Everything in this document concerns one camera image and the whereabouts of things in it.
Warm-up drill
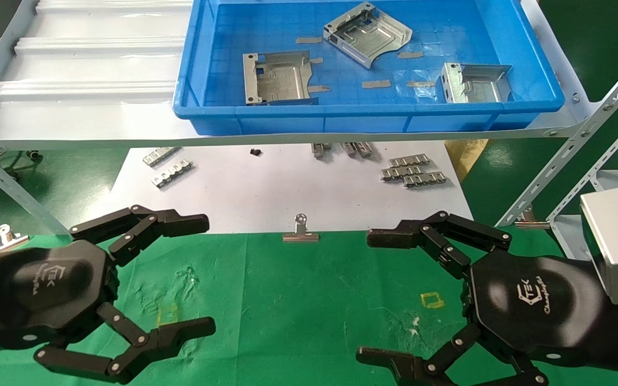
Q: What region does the bent sheet metal bracket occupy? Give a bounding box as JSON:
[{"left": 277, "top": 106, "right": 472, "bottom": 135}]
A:
[
  {"left": 439, "top": 62, "right": 513, "bottom": 103},
  {"left": 323, "top": 2, "right": 413, "bottom": 69},
  {"left": 242, "top": 50, "right": 320, "bottom": 106}
]

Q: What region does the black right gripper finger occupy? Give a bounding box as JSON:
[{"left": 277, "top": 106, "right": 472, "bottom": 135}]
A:
[
  {"left": 356, "top": 322, "right": 549, "bottom": 386},
  {"left": 367, "top": 211, "right": 512, "bottom": 279}
]

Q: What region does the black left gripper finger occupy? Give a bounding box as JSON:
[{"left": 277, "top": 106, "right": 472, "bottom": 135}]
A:
[
  {"left": 34, "top": 302, "right": 217, "bottom": 384},
  {"left": 69, "top": 205, "right": 210, "bottom": 267}
]

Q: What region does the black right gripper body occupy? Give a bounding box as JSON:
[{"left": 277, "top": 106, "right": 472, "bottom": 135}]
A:
[{"left": 462, "top": 249, "right": 618, "bottom": 376}]

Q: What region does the white corrugated shelf board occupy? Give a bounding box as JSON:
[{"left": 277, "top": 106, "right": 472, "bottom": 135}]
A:
[{"left": 0, "top": 0, "right": 599, "bottom": 144}]

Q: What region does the white paper sheet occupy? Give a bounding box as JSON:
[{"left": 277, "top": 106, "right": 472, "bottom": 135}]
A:
[{"left": 108, "top": 140, "right": 476, "bottom": 235}]

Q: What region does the grey slotted metal rack frame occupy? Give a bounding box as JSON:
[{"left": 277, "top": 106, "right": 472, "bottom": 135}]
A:
[{"left": 0, "top": 0, "right": 618, "bottom": 236}]

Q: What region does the green cloth mat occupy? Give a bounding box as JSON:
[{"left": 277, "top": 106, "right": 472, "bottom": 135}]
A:
[{"left": 0, "top": 226, "right": 618, "bottom": 386}]

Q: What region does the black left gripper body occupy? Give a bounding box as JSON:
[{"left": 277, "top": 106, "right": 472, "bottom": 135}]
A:
[{"left": 0, "top": 239, "right": 120, "bottom": 358}]

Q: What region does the blue plastic bin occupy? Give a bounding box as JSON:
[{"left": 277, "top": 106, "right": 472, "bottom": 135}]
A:
[{"left": 172, "top": 0, "right": 566, "bottom": 136}]

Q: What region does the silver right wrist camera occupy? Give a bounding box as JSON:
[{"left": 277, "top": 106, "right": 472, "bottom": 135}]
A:
[{"left": 580, "top": 185, "right": 618, "bottom": 306}]

